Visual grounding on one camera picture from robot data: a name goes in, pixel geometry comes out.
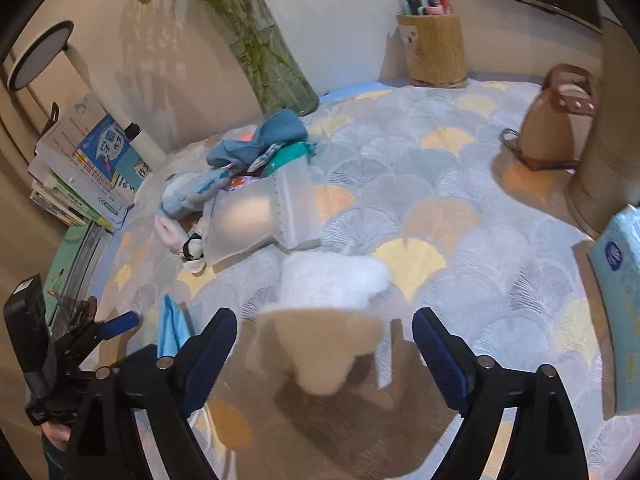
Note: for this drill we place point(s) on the blue tissue pack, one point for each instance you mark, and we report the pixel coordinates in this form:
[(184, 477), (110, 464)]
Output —
[(614, 259)]

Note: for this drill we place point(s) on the left human hand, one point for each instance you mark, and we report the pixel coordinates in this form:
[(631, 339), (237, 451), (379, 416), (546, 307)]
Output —
[(57, 434)]

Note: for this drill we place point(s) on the stack of white books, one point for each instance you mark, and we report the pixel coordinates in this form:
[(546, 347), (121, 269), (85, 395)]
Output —
[(57, 149)]

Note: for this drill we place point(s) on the translucent plastic bag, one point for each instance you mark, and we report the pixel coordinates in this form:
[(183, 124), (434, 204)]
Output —
[(280, 209)]

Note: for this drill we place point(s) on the light blue cloth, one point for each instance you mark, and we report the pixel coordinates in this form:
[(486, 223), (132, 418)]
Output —
[(283, 127)]

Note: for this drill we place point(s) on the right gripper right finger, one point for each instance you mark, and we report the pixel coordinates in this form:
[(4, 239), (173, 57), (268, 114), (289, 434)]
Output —
[(545, 441)]

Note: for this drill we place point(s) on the small brown handbag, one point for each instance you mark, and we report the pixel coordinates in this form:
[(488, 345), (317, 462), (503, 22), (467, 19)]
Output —
[(556, 127)]

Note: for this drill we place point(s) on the green book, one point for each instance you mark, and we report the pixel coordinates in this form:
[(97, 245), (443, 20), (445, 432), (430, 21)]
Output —
[(71, 274)]

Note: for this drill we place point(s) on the teal knitted cloth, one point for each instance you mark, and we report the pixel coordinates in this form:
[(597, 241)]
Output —
[(288, 154)]

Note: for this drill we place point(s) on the beige cylindrical thermos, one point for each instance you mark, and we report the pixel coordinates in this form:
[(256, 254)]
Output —
[(607, 177)]

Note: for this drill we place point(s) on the woven pen holder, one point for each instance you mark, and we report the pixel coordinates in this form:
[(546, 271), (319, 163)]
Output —
[(434, 50)]

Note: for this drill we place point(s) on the glass vase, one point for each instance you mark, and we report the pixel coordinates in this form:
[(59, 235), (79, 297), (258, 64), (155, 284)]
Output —
[(281, 84)]

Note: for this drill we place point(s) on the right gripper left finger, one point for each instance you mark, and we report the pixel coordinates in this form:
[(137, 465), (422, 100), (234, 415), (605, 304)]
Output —
[(105, 442)]

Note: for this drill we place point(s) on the patterned fan-shell table mat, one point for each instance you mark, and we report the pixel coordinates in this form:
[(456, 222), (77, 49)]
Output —
[(416, 177)]

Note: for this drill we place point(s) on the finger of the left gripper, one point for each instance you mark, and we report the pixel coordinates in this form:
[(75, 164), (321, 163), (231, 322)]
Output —
[(118, 326)]

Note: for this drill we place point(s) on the white desk lamp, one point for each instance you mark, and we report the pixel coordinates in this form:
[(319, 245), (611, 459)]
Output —
[(41, 53)]

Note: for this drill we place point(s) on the blue cover book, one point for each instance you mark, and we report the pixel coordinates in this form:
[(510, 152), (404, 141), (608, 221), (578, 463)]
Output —
[(108, 149)]

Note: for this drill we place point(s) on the white plush toy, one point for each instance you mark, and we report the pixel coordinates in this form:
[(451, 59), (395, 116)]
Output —
[(321, 321)]

